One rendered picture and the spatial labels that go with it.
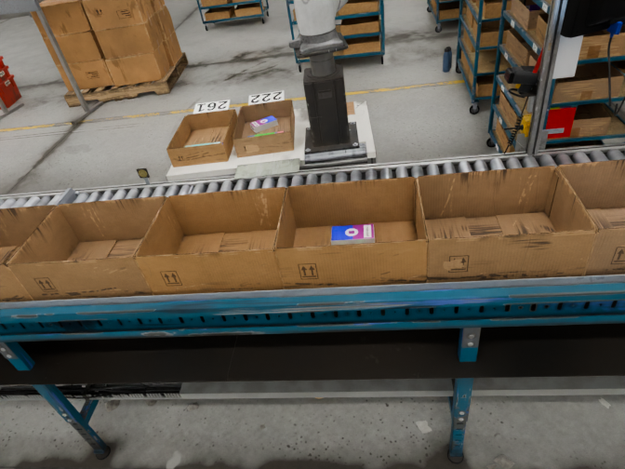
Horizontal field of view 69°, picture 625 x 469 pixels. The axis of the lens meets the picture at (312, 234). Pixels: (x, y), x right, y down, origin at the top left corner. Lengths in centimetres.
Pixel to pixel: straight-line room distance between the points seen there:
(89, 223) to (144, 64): 412
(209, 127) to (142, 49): 313
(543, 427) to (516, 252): 103
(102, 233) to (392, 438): 135
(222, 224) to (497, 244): 85
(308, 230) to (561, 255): 72
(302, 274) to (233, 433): 106
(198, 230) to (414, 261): 75
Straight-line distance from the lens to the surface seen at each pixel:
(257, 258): 122
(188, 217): 156
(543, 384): 188
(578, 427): 215
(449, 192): 144
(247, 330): 134
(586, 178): 153
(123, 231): 170
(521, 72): 199
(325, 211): 145
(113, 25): 570
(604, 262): 134
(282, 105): 255
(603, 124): 274
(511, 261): 126
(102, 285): 146
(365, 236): 138
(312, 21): 203
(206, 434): 217
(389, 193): 142
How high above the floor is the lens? 181
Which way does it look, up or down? 39 degrees down
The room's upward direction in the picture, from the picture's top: 10 degrees counter-clockwise
